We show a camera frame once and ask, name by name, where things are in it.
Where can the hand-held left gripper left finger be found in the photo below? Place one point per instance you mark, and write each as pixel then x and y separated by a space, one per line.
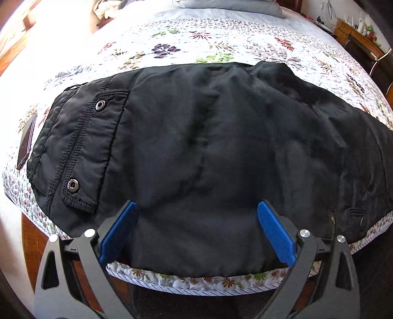
pixel 118 230

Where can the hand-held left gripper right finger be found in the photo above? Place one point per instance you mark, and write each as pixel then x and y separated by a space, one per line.
pixel 276 230

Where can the black jacket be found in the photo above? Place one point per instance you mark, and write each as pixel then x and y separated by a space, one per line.
pixel 196 138

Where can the black smartphone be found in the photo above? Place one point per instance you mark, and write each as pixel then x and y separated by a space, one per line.
pixel 27 141

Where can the floral quilted bedspread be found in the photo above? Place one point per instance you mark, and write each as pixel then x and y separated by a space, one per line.
pixel 215 40

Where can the wooden desk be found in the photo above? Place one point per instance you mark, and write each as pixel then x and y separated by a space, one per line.
pixel 353 35

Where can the crumpled light clothes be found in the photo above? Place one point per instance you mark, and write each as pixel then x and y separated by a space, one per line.
pixel 107 9

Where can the white bottle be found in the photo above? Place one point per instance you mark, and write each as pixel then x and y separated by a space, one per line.
pixel 361 24

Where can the folded grey duvet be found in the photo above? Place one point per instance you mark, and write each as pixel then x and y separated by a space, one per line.
pixel 230 6

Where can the metal frame chair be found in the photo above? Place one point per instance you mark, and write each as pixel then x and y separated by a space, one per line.
pixel 379 61

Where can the wooden window frame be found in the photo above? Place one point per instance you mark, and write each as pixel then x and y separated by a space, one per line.
pixel 13 46

